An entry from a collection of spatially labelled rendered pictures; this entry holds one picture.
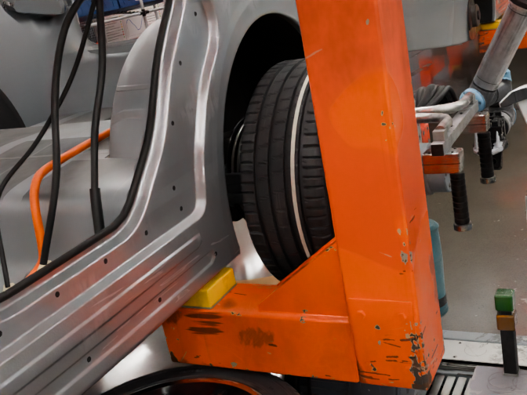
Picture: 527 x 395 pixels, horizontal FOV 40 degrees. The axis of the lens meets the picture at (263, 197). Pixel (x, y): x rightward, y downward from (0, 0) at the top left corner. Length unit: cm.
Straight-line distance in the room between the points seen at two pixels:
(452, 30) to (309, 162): 303
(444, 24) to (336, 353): 322
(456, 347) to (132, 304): 141
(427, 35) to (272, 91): 277
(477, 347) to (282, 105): 121
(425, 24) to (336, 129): 315
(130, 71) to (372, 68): 85
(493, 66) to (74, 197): 121
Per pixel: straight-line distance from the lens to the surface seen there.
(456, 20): 468
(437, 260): 192
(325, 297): 162
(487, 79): 219
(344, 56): 139
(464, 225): 181
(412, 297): 152
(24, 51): 377
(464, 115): 196
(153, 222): 161
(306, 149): 175
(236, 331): 176
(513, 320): 172
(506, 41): 214
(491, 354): 258
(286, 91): 186
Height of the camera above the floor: 145
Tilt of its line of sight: 18 degrees down
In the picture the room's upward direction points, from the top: 11 degrees counter-clockwise
